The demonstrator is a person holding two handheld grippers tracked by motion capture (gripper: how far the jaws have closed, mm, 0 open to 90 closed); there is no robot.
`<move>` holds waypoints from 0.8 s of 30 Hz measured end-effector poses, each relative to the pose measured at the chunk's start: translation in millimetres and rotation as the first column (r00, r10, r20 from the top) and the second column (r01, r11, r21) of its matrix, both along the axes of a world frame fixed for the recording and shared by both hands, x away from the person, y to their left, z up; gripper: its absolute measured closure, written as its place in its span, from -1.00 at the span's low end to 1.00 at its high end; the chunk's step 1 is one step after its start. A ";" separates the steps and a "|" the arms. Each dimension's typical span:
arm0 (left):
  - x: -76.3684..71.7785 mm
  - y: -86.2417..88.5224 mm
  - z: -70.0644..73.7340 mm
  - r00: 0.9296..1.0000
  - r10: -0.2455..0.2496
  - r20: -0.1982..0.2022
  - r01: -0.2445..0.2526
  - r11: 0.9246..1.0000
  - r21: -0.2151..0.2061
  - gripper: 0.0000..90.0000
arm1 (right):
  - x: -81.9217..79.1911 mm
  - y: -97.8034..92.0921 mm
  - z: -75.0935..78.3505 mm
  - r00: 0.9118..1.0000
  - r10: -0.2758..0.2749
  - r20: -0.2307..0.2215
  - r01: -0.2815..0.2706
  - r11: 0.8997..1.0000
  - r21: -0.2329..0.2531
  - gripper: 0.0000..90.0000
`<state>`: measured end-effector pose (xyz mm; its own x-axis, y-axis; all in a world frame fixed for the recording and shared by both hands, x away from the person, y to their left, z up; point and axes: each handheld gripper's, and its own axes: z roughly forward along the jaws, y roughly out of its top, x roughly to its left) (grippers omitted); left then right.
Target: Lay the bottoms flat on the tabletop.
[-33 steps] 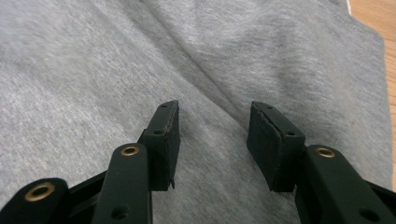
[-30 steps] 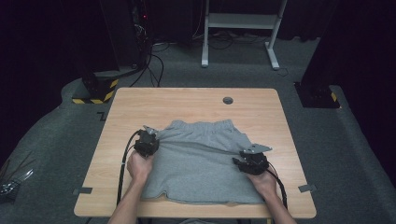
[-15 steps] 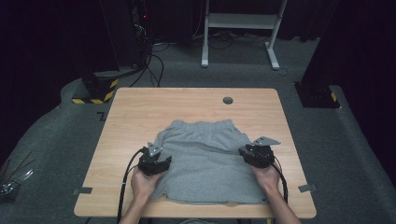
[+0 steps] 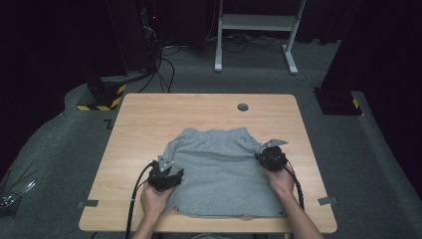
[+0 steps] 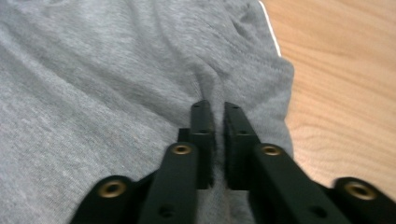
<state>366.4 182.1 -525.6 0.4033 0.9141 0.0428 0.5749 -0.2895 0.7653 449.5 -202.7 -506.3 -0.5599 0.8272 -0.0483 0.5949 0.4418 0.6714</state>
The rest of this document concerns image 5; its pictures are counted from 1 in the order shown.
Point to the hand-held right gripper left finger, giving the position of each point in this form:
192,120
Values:
202,146

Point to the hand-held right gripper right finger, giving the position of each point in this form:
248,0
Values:
239,146

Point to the grey cloth shorts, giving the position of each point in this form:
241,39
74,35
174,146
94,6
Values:
109,93

